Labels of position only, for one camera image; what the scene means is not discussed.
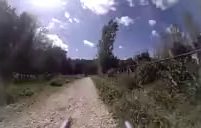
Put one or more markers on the tall slender tree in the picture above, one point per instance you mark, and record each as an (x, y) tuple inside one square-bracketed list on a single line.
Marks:
[(107, 46)]

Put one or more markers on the low green bush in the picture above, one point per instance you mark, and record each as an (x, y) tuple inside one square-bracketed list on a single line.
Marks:
[(57, 82)]

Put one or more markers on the pale gravel path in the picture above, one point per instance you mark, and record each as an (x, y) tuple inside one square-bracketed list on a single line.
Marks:
[(71, 105)]

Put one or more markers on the overgrown grass verge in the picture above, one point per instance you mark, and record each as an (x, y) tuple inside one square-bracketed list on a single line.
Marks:
[(28, 90), (148, 96)]

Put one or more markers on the robot's own part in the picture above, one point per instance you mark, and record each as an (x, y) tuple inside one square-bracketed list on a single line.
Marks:
[(128, 125), (66, 123)]

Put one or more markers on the dark wood of trees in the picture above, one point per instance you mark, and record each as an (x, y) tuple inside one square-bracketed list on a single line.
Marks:
[(24, 53)]

